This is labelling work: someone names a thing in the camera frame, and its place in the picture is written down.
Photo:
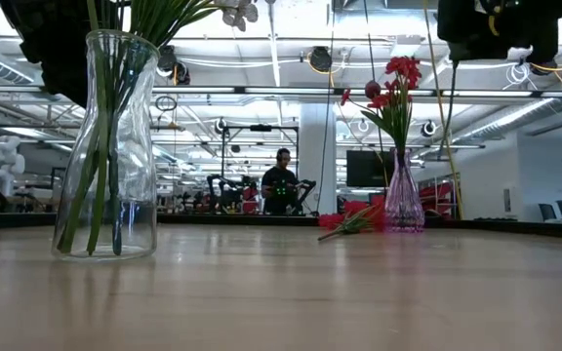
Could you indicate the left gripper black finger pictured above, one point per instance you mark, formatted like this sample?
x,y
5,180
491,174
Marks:
x,y
68,83

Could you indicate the pale blue flower bunch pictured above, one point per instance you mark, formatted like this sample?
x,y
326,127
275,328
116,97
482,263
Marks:
x,y
164,19

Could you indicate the clear glass vase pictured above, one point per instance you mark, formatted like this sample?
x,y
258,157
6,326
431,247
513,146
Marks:
x,y
139,185

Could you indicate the black background robot arm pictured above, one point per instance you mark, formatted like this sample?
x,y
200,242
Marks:
x,y
222,195
308,187

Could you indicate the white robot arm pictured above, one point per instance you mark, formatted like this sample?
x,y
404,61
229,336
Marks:
x,y
3,166

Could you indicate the purple glass vase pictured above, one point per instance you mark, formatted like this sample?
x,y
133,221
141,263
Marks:
x,y
403,205

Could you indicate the black screen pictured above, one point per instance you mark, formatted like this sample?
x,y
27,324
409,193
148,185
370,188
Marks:
x,y
366,168

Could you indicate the red cabinet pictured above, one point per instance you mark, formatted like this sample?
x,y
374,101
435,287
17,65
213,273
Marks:
x,y
250,197

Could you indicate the long ceiling light bar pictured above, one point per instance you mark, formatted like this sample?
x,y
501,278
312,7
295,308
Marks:
x,y
286,90

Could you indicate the white square pillar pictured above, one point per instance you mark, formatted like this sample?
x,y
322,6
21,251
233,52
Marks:
x,y
310,127

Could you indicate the person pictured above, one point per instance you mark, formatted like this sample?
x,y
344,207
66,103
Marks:
x,y
281,180

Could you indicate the black metal rig frame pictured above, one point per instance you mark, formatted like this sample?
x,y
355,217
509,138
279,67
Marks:
x,y
260,128

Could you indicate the black metal table frame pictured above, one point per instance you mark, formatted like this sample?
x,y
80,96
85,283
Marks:
x,y
212,220

